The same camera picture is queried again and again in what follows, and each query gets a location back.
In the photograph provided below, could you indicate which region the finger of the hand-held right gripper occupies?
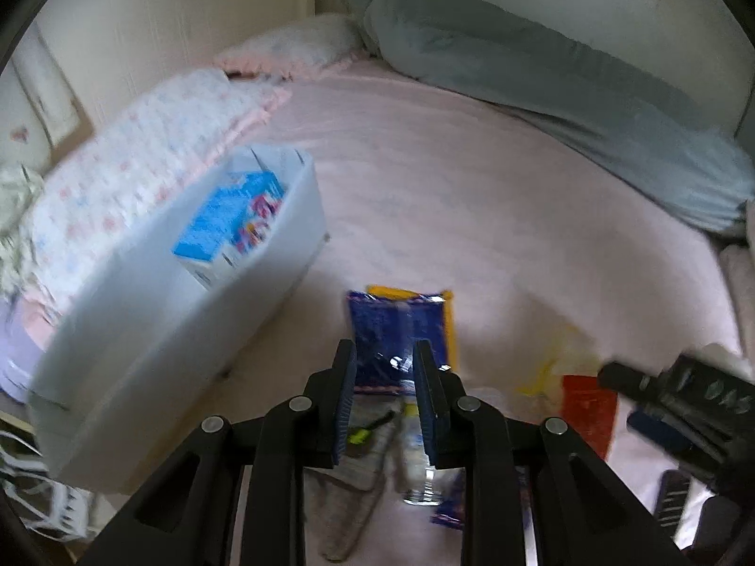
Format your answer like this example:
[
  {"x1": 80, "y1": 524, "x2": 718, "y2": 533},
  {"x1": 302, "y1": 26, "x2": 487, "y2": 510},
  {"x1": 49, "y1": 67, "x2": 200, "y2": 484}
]
[
  {"x1": 625, "y1": 407, "x2": 709, "y2": 462},
  {"x1": 597, "y1": 361, "x2": 673, "y2": 409}
]

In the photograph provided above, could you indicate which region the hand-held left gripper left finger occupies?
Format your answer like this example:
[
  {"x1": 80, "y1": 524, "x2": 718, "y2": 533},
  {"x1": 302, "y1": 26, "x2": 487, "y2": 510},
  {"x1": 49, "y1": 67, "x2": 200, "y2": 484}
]
[{"x1": 76, "y1": 339, "x2": 359, "y2": 566}]

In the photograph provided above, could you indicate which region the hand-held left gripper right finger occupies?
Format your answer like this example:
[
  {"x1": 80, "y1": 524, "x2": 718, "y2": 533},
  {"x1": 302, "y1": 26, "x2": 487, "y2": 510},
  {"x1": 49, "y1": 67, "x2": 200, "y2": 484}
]
[{"x1": 411, "y1": 339, "x2": 694, "y2": 566}]

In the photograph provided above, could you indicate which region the blue packet with yellow edge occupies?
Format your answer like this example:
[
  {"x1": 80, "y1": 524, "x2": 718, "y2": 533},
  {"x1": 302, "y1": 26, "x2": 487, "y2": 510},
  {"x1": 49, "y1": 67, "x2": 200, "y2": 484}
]
[{"x1": 345, "y1": 286, "x2": 455, "y2": 396}]

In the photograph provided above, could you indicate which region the white plastic storage bin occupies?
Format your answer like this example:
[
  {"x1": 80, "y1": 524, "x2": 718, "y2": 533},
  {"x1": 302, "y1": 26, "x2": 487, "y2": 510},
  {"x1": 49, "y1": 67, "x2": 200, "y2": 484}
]
[{"x1": 26, "y1": 144, "x2": 330, "y2": 490}]

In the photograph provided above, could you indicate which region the yellow-green pen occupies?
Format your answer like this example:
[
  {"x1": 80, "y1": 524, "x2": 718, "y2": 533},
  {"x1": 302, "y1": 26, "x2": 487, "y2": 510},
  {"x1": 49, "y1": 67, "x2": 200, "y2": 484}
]
[{"x1": 348, "y1": 409, "x2": 397, "y2": 444}]

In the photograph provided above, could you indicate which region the red packet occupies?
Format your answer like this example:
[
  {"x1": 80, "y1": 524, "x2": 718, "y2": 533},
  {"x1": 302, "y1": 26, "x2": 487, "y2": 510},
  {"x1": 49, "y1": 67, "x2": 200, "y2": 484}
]
[{"x1": 560, "y1": 374, "x2": 619, "y2": 461}]

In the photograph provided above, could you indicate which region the black ridged object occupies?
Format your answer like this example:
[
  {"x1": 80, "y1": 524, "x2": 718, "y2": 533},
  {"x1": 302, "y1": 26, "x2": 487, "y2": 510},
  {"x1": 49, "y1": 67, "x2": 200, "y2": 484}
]
[{"x1": 654, "y1": 469, "x2": 692, "y2": 530}]

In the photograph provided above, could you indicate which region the clear plastic bottle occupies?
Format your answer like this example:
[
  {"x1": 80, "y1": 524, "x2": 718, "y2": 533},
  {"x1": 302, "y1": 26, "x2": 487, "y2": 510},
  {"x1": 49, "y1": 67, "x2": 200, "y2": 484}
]
[{"x1": 398, "y1": 392, "x2": 467, "y2": 508}]

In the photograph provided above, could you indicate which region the yellow plastic bag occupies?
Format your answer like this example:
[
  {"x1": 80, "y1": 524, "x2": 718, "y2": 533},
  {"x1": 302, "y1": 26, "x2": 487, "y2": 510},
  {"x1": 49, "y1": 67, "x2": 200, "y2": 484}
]
[{"x1": 518, "y1": 330, "x2": 596, "y2": 402}]

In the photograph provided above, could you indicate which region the dark blue flat packet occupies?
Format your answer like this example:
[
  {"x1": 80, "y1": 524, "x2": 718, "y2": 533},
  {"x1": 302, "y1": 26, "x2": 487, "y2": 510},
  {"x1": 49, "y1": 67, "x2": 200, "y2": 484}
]
[{"x1": 429, "y1": 466, "x2": 535, "y2": 533}]

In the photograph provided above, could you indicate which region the grey cloth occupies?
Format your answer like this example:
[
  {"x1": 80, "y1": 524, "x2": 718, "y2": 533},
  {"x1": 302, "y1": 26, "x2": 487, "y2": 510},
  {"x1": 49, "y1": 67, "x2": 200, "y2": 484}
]
[{"x1": 303, "y1": 407, "x2": 402, "y2": 564}]

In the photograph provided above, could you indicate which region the pink bed sheet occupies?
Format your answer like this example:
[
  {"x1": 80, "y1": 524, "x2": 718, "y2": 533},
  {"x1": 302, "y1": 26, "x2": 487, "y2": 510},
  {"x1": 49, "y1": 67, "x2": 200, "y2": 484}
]
[{"x1": 88, "y1": 62, "x2": 755, "y2": 566}]

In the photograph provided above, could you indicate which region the blue carton box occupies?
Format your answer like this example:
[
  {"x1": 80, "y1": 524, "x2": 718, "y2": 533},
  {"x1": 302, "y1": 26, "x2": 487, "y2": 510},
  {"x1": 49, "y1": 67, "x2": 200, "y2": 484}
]
[{"x1": 172, "y1": 170, "x2": 288, "y2": 290}]

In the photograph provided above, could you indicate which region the grey long body pillow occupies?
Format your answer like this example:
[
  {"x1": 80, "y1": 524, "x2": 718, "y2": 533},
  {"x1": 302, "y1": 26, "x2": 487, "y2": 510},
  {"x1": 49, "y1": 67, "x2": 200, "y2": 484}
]
[{"x1": 342, "y1": 0, "x2": 755, "y2": 240}]

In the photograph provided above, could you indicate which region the lilac cloth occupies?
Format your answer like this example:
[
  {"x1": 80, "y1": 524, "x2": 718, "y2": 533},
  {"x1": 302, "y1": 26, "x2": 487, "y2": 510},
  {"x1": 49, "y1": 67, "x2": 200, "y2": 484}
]
[{"x1": 0, "y1": 300, "x2": 60, "y2": 402}]

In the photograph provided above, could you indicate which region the white floral quilt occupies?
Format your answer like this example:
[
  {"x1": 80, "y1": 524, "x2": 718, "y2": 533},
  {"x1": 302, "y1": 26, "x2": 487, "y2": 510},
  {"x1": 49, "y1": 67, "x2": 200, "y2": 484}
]
[{"x1": 29, "y1": 67, "x2": 293, "y2": 331}]

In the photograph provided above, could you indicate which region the pink frilled pillow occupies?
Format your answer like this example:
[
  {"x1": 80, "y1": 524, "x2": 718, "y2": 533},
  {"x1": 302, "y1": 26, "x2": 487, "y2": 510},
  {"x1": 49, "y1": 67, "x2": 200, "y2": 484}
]
[{"x1": 215, "y1": 12, "x2": 367, "y2": 80}]

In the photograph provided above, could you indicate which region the pale patterned cloth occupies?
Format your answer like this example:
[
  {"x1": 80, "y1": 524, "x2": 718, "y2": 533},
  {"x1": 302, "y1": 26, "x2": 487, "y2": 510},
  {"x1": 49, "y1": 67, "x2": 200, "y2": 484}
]
[{"x1": 0, "y1": 165, "x2": 45, "y2": 308}]

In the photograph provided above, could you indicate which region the white wire rack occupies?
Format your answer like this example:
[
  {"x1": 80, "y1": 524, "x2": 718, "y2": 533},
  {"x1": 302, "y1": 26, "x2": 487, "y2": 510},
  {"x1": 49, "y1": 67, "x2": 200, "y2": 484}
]
[{"x1": 0, "y1": 424, "x2": 98, "y2": 543}]

